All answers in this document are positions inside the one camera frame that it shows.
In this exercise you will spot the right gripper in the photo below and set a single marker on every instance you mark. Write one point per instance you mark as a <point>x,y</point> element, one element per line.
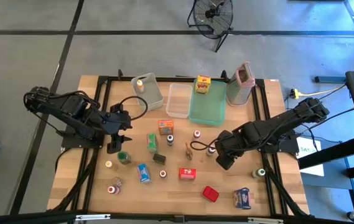
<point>226,157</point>

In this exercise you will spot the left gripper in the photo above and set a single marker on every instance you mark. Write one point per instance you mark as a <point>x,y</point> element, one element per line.
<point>116,123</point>

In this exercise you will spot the green-lid spice jar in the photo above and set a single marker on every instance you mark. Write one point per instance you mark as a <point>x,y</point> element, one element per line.
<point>123,157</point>

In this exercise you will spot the orange food colouring bottle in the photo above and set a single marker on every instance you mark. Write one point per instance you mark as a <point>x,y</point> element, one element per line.
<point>109,164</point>

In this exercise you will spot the green Apple Jacks box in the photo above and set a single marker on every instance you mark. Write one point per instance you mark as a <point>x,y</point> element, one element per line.
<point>152,142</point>

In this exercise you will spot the small red box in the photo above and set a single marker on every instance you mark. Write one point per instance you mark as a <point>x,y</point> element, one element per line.
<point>210,194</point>

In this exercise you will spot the red cereal box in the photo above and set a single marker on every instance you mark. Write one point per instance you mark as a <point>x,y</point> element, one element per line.
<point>187,174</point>

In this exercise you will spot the orange Mini Wheats box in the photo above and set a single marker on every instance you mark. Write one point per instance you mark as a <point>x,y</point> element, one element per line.
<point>166,127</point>

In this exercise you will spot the blue food colouring bottle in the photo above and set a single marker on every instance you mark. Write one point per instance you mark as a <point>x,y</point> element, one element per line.
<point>170,139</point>

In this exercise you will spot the yellow food colouring bottle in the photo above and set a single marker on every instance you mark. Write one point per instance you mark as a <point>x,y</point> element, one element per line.
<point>139,84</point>

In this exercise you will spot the yellow Corn Pops box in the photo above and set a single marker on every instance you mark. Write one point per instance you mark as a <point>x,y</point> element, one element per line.
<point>203,84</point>

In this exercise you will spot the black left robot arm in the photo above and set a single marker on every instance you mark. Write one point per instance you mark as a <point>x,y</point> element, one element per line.
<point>77,112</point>

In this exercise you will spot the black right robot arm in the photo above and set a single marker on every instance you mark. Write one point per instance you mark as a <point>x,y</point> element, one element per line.
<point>273,124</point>

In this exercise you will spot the green food colouring bottle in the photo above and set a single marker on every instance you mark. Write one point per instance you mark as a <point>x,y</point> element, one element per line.
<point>260,172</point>

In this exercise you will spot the pink food colouring bottle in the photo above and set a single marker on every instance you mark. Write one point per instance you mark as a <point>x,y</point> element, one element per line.
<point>196,135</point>

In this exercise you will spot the small clear glass jar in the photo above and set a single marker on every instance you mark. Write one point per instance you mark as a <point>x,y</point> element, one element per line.
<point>117,181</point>

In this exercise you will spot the blue Rice Krispies box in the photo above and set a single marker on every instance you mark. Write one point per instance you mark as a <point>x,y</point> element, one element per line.
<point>144,173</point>

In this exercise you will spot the dark green small box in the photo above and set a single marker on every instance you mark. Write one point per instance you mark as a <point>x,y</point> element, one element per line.
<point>159,159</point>

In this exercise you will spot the dark blue cereal box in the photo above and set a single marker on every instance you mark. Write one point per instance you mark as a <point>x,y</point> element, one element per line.
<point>242,199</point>

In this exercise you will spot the teal plastic tray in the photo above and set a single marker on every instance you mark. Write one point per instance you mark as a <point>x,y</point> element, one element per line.
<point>207,107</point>

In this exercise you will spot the dark red food colouring bottle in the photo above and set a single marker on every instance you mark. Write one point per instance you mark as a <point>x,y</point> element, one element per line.
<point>163,174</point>

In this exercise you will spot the grey plastic bin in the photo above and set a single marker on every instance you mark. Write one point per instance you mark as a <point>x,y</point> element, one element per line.
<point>151,96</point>

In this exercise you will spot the clear plastic container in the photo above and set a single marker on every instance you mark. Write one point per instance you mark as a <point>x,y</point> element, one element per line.
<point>179,102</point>

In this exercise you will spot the white paper sheet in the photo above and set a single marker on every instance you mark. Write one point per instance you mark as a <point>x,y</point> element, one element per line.
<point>312,147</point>

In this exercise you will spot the black metal beam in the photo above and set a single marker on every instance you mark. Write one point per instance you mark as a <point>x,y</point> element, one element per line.
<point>335,152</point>

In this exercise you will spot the blue metal bar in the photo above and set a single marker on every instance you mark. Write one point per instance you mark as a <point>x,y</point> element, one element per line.
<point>329,79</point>

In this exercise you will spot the black caster wheel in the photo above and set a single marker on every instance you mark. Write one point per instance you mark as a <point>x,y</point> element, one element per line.
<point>352,216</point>

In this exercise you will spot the black floor fan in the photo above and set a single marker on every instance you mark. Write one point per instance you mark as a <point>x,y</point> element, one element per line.
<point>212,14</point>

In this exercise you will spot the black aluminium table frame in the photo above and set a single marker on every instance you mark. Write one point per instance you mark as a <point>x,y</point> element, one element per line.
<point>170,79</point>

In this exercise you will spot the black camera gantry beam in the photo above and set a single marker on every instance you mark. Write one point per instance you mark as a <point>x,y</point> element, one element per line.
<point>40,217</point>

